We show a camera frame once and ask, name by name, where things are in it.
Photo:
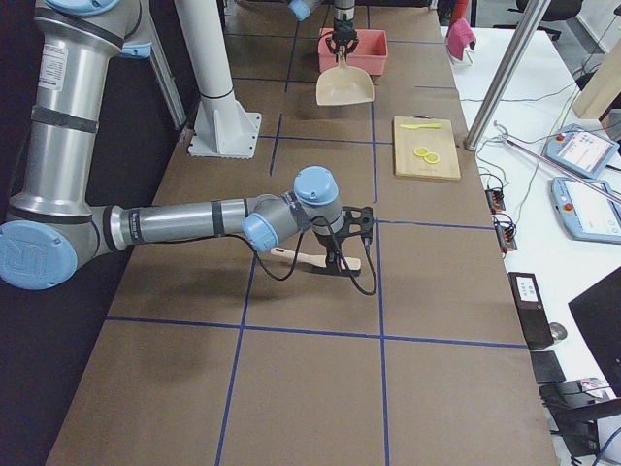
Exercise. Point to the black monitor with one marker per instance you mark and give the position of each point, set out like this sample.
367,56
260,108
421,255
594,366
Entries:
596,312

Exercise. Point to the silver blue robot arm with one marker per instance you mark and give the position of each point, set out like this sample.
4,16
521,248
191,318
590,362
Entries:
302,9
53,226

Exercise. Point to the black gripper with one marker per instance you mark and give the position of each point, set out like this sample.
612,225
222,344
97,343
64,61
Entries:
324,239
343,24

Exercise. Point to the beige hand brush black bristles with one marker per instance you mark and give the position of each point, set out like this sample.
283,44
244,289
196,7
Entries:
352,264

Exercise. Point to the black box white label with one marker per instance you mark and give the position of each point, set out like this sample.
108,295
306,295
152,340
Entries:
530,310

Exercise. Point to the near blue teach pendant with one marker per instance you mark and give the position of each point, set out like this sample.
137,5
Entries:
586,215

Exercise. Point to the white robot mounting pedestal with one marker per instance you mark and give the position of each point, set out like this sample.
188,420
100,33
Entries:
222,128

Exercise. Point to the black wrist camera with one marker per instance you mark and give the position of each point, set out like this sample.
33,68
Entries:
358,222

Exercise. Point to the blue teach pendant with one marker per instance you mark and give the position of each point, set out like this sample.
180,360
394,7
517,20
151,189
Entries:
586,215
583,152

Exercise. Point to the yellow-green plastic knife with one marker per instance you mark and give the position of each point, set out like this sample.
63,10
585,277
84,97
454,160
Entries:
420,126

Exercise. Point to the pink plastic bin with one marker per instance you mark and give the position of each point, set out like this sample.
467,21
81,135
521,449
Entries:
370,54

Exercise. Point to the wooden cutting board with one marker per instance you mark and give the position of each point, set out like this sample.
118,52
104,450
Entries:
440,141

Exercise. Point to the magenta cloth on stand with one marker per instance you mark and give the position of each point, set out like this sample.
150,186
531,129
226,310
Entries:
460,42

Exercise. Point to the orange black connector module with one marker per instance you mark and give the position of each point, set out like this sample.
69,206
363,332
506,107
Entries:
506,230
496,199

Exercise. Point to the aluminium frame post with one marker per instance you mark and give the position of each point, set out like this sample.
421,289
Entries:
517,46

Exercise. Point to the far blue teach pendant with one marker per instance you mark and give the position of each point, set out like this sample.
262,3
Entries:
583,152

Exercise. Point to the metal grabber stick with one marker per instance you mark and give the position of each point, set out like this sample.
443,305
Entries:
506,138

